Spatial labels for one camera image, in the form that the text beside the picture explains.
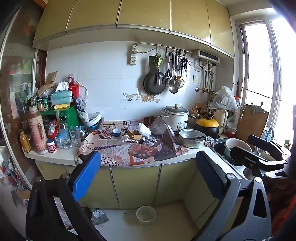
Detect white bowl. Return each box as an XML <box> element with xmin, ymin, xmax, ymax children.
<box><xmin>225</xmin><ymin>138</ymin><xmax>253</xmax><ymax>160</ymax></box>

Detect wooden cutting board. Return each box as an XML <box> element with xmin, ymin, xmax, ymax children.
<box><xmin>236</xmin><ymin>104</ymin><xmax>269</xmax><ymax>147</ymax></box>

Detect brown cardboard piece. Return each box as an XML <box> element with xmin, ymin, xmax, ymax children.
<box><xmin>45</xmin><ymin>71</ymin><xmax>58</xmax><ymax>87</ymax></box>

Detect olive pot holder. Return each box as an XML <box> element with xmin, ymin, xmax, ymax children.
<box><xmin>149</xmin><ymin>55</ymin><xmax>160</xmax><ymax>85</ymax></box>

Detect black frying pan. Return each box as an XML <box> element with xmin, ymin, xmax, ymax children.
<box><xmin>143</xmin><ymin>72</ymin><xmax>166</xmax><ymax>96</ymax></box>

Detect yellow bottle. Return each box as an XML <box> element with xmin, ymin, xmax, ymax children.
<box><xmin>20</xmin><ymin>130</ymin><xmax>31</xmax><ymax>153</ymax></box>

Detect clear glass bottle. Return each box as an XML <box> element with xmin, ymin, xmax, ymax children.
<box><xmin>60</xmin><ymin>124</ymin><xmax>71</xmax><ymax>150</ymax></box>

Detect metal ladle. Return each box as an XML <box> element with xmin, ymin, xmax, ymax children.
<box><xmin>169</xmin><ymin>52</ymin><xmax>179</xmax><ymax>94</ymax></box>

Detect steel sink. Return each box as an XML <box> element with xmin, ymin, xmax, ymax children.
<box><xmin>212</xmin><ymin>138</ymin><xmax>255</xmax><ymax>180</ymax></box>

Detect metal hook rail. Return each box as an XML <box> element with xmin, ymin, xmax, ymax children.
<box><xmin>135</xmin><ymin>42</ymin><xmax>190</xmax><ymax>53</ymax></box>

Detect stack of small bowls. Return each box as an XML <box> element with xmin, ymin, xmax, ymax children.
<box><xmin>225</xmin><ymin>123</ymin><xmax>238</xmax><ymax>138</ymax></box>

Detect white water heater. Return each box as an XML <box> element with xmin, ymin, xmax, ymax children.
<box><xmin>191</xmin><ymin>49</ymin><xmax>220</xmax><ymax>63</ymax></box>

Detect clear drinking glass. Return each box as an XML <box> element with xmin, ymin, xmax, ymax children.
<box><xmin>69</xmin><ymin>127</ymin><xmax>82</xmax><ymax>148</ymax></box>

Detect glass door cabinet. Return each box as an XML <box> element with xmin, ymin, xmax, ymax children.
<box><xmin>0</xmin><ymin>7</ymin><xmax>47</xmax><ymax>193</ymax></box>

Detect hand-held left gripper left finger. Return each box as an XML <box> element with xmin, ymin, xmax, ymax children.
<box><xmin>25</xmin><ymin>151</ymin><xmax>107</xmax><ymax>241</ymax></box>

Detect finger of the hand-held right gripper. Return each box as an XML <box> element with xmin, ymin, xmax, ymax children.
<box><xmin>247</xmin><ymin>135</ymin><xmax>291</xmax><ymax>158</ymax></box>
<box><xmin>230</xmin><ymin>146</ymin><xmax>287</xmax><ymax>172</ymax></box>

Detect white plastic jug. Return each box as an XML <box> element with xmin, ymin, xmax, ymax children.
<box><xmin>215</xmin><ymin>109</ymin><xmax>228</xmax><ymax>134</ymax></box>

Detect white foam fruit net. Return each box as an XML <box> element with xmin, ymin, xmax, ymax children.
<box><xmin>138</xmin><ymin>123</ymin><xmax>151</xmax><ymax>137</ymax></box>

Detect white plastic bag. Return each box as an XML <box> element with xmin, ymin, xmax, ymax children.
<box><xmin>211</xmin><ymin>86</ymin><xmax>238</xmax><ymax>113</ymax></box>

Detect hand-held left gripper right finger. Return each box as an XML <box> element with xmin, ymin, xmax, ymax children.
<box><xmin>192</xmin><ymin>151</ymin><xmax>272</xmax><ymax>241</ymax></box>

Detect metal basin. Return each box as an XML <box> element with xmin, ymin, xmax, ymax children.
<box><xmin>179</xmin><ymin>129</ymin><xmax>207</xmax><ymax>149</ymax></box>

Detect white power strip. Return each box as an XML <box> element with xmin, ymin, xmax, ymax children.
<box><xmin>130</xmin><ymin>45</ymin><xmax>139</xmax><ymax>66</ymax></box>

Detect white and blue bowls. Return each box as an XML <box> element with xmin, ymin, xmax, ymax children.
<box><xmin>84</xmin><ymin>112</ymin><xmax>103</xmax><ymax>130</ymax></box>

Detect black scissors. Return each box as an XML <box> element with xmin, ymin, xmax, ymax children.
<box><xmin>181</xmin><ymin>54</ymin><xmax>188</xmax><ymax>78</ymax></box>

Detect window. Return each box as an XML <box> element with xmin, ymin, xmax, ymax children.
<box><xmin>236</xmin><ymin>9</ymin><xmax>296</xmax><ymax>144</ymax></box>

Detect chopstick holder with chopsticks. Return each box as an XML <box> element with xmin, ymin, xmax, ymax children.
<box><xmin>189</xmin><ymin>104</ymin><xmax>209</xmax><ymax>120</ymax></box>

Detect pink thermos flask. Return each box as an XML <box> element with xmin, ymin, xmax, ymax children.
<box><xmin>27</xmin><ymin>111</ymin><xmax>48</xmax><ymax>155</ymax></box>

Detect yellow wall cabinets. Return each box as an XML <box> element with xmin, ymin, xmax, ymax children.
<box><xmin>32</xmin><ymin>0</ymin><xmax>235</xmax><ymax>58</ymax></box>

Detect green box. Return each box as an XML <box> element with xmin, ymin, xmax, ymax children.
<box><xmin>42</xmin><ymin>105</ymin><xmax>80</xmax><ymax>129</ymax></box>

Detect grey cloth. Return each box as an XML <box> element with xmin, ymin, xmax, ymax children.
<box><xmin>91</xmin><ymin>209</ymin><xmax>110</xmax><ymax>226</ymax></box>

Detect black pot with yellow lid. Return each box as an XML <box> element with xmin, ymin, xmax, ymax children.
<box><xmin>196</xmin><ymin>117</ymin><xmax>220</xmax><ymax>140</ymax></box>

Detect metal faucet pipes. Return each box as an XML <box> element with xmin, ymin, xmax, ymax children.
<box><xmin>195</xmin><ymin>62</ymin><xmax>217</xmax><ymax>93</ymax></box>

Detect printed newspaper table cover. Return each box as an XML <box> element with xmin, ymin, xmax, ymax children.
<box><xmin>74</xmin><ymin>117</ymin><xmax>192</xmax><ymax>167</ymax></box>

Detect white plastic bin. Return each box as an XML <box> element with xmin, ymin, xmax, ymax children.
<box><xmin>136</xmin><ymin>206</ymin><xmax>156</xmax><ymax>225</ymax></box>

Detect teal tissue box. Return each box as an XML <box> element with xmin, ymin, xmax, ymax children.
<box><xmin>50</xmin><ymin>82</ymin><xmax>73</xmax><ymax>106</ymax></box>

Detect red canister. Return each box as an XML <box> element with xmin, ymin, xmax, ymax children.
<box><xmin>69</xmin><ymin>74</ymin><xmax>80</xmax><ymax>98</ymax></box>

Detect white rice cooker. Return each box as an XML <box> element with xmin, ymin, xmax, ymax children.
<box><xmin>161</xmin><ymin>104</ymin><xmax>190</xmax><ymax>132</ymax></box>

